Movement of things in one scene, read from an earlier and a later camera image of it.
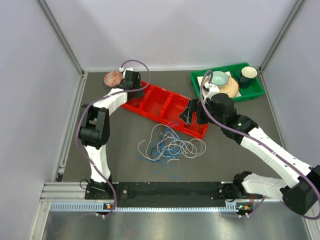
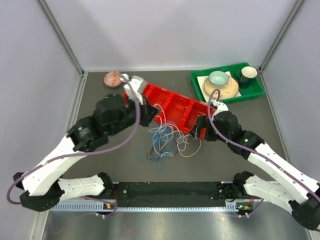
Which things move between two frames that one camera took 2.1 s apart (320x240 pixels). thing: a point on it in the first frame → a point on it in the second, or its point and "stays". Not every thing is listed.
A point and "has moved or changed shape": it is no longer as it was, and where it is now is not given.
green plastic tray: [255, 89] stays
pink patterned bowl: [113, 78] stays
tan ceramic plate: [231, 89] stays
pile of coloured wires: [164, 142] has moved or changed shape
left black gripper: [140, 92] → [148, 112]
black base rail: [172, 194] stays
